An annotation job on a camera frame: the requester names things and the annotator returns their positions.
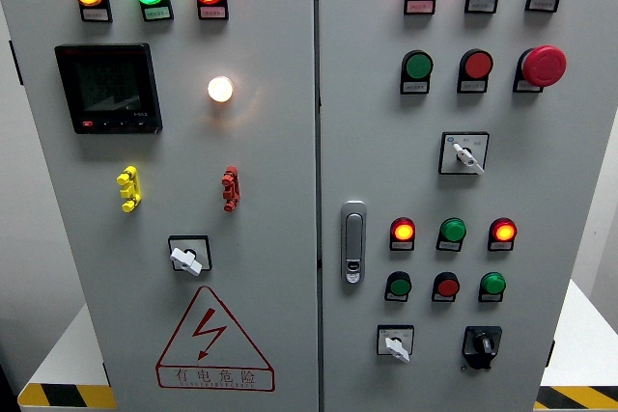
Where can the black door hinge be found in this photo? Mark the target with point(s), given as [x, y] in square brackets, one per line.
[16, 62]
[106, 373]
[551, 354]

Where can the small red indicator lamp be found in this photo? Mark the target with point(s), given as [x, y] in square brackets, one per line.
[503, 230]
[402, 230]

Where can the small green push button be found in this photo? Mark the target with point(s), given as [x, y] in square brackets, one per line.
[400, 285]

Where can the black display meter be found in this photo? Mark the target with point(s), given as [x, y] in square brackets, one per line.
[108, 88]

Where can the red warning triangle sign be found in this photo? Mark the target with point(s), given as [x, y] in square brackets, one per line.
[215, 376]

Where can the silver door lock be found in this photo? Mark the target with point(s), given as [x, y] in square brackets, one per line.
[354, 238]

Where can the small red push button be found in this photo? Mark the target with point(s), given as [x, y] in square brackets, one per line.
[447, 286]

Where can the small green indicator lamp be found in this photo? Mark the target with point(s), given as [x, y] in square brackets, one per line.
[493, 283]
[453, 229]

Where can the large red push button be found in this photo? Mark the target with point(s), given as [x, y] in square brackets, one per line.
[478, 64]

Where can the white lamp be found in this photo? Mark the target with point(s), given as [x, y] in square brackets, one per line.
[220, 89]

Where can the large red stop button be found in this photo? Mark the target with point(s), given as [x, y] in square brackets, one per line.
[543, 66]

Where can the small label plate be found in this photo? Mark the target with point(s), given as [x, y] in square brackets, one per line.
[95, 14]
[472, 86]
[448, 246]
[500, 245]
[401, 245]
[157, 12]
[481, 5]
[526, 86]
[443, 298]
[396, 297]
[212, 12]
[489, 297]
[415, 87]
[542, 4]
[420, 7]

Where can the pale grey cabinet door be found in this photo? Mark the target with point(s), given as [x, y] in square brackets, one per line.
[386, 166]
[270, 166]

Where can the black knob turn switch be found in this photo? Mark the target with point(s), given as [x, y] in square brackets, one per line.
[483, 344]

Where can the black yellow striped tape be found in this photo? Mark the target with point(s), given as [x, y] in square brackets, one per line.
[67, 396]
[579, 397]

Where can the large green push button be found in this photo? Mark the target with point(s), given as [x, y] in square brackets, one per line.
[418, 64]

